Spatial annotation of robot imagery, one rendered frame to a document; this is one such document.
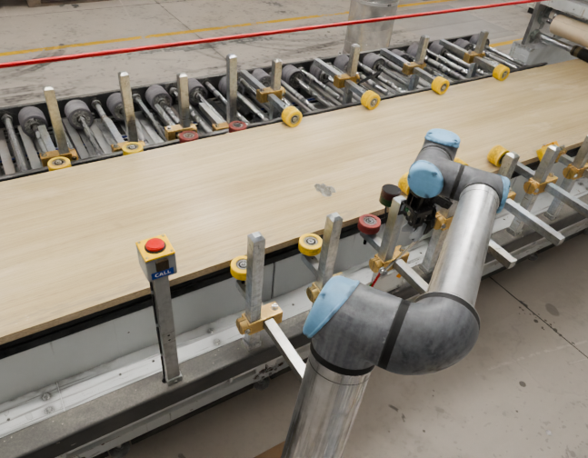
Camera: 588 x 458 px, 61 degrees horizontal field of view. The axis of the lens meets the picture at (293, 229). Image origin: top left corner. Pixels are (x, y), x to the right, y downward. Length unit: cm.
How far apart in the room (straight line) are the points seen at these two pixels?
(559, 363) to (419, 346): 213
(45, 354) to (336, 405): 98
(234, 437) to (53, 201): 117
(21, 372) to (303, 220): 98
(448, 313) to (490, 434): 169
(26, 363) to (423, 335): 117
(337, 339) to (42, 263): 109
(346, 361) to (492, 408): 178
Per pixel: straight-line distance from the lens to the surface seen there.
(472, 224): 107
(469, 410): 251
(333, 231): 142
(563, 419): 270
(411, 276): 168
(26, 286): 162
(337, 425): 92
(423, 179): 126
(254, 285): 139
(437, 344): 80
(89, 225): 177
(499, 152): 228
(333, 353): 82
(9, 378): 167
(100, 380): 170
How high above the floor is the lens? 200
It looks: 40 degrees down
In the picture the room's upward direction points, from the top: 6 degrees clockwise
